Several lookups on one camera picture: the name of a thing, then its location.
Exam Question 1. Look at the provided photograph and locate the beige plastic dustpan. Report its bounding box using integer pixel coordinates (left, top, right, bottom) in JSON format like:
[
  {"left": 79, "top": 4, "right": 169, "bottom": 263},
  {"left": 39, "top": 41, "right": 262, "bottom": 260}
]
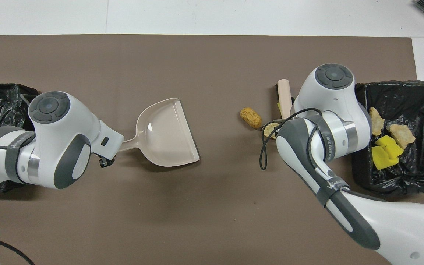
[{"left": 116, "top": 98, "right": 201, "bottom": 167}]

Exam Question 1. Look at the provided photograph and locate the brown crackled bread roll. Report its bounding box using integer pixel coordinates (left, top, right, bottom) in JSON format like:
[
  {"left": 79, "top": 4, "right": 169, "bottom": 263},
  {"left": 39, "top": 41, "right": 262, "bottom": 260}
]
[{"left": 240, "top": 107, "right": 263, "bottom": 129}]

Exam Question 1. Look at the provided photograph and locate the pale round bread piece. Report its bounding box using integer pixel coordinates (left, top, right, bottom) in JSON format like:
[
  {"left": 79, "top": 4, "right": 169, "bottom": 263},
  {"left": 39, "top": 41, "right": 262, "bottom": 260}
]
[{"left": 262, "top": 122, "right": 281, "bottom": 139}]

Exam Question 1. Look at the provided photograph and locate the beige handled black bristle brush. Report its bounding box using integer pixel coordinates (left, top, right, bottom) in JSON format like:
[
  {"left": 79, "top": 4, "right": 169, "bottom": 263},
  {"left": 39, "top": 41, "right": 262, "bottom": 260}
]
[{"left": 276, "top": 79, "right": 294, "bottom": 120}]

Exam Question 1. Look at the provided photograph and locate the striped orange croissant piece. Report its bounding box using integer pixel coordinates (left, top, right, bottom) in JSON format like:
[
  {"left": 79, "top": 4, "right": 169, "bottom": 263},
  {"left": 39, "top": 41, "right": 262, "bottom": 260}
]
[{"left": 369, "top": 107, "right": 385, "bottom": 136}]

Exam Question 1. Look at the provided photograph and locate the pale greenish bread chunk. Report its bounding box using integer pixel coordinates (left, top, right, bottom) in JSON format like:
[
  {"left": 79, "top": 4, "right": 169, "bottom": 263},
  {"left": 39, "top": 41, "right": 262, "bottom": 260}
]
[{"left": 386, "top": 124, "right": 416, "bottom": 149}]

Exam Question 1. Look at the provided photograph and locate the brown paper table mat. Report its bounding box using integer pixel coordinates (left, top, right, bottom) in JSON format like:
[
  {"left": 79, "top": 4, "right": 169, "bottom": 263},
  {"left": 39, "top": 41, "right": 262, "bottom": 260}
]
[{"left": 0, "top": 34, "right": 424, "bottom": 265}]

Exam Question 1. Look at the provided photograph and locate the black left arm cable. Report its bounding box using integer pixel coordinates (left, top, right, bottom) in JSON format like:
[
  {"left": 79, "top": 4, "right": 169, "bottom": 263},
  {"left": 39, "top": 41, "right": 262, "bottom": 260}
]
[{"left": 0, "top": 145, "right": 36, "bottom": 265}]

